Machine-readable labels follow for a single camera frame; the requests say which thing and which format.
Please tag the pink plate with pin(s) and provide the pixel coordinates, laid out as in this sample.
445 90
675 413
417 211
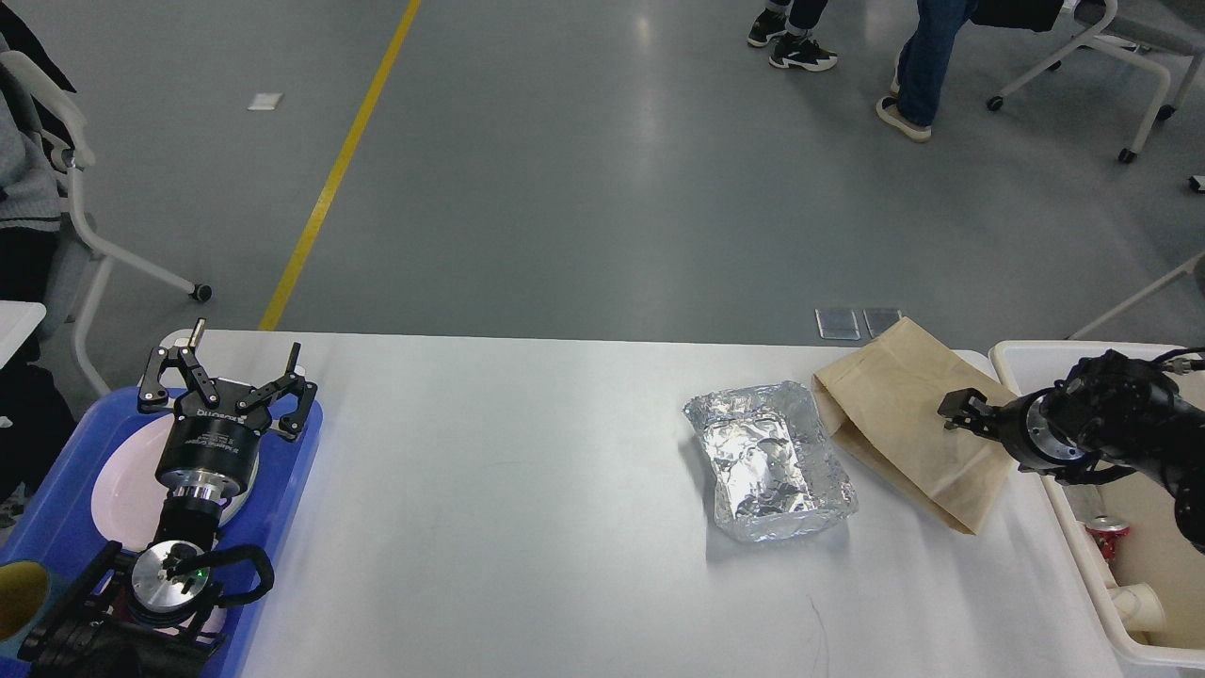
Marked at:
128 496

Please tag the right metal floor plate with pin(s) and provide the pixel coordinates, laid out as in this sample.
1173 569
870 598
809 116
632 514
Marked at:
879 320

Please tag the white office chair right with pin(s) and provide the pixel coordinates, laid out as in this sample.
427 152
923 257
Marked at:
1129 31

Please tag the person in blue jeans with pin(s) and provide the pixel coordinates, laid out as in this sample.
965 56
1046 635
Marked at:
912 102

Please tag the brown paper bag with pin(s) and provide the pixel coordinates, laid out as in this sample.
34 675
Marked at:
881 405

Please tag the white paper on floor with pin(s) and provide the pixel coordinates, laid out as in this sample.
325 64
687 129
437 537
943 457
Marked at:
265 101

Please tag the white plastic bin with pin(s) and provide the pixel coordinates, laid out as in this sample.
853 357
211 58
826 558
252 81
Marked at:
1154 553

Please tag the white paper cup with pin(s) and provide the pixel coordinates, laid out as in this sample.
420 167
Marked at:
1140 610

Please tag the white chair leg right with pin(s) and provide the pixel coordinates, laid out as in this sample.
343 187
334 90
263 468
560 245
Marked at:
1193 268

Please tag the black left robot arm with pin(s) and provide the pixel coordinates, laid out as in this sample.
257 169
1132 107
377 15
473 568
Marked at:
160 522

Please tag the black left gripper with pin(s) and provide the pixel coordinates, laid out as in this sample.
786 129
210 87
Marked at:
208 444

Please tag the aluminium foil tray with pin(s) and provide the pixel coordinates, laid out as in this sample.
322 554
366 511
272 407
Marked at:
776 470

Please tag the metal floor plate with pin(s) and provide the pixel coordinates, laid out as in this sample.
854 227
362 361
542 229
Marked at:
838 324
879 320

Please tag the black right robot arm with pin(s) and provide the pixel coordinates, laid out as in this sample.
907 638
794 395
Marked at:
1112 416

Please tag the left metal floor plate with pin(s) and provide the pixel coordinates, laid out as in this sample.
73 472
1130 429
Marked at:
838 324

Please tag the red foil wrapper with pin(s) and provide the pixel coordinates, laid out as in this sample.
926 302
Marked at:
1107 531

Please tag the seated person grey cardigan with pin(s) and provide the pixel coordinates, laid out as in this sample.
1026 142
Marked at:
37 421

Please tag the person in black trousers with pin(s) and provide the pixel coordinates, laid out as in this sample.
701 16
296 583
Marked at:
790 25

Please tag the white chair left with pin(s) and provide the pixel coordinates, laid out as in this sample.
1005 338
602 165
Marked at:
84 259

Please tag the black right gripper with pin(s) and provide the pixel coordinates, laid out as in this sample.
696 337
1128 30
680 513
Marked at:
1021 425

